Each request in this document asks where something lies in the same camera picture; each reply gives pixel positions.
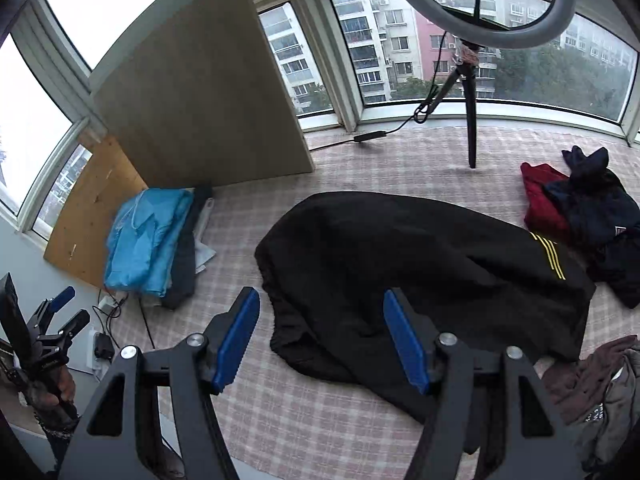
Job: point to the white ring light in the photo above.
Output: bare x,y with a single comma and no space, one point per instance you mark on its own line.
475,29

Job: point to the left hand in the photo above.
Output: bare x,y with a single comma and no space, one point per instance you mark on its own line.
39,396

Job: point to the black garment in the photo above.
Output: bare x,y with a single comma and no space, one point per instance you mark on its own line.
328,262

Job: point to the brown garment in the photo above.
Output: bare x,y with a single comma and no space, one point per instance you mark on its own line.
576,388

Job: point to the navy blue garment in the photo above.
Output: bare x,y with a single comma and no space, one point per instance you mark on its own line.
603,220

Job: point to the black power adapter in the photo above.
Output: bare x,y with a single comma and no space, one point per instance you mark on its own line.
103,348

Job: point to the orange pine wood panel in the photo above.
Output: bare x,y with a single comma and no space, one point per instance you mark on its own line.
77,244

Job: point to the large light wooden board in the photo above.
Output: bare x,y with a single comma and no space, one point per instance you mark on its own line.
201,100

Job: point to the folded white beige garment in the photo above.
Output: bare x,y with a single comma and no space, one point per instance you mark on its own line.
203,253

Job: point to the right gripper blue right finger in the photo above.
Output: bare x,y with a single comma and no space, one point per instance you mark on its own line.
525,436

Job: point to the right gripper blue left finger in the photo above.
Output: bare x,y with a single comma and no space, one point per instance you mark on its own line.
119,437

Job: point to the red garment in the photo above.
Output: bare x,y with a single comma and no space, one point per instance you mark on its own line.
542,217

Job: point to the white power strip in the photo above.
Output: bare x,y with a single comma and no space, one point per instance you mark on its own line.
102,313

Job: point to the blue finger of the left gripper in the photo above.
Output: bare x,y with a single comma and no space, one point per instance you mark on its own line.
65,335
43,315

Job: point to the folded blue garment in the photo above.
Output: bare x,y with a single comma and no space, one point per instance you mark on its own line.
143,240

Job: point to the black tripod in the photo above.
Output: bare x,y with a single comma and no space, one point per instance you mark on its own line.
465,72

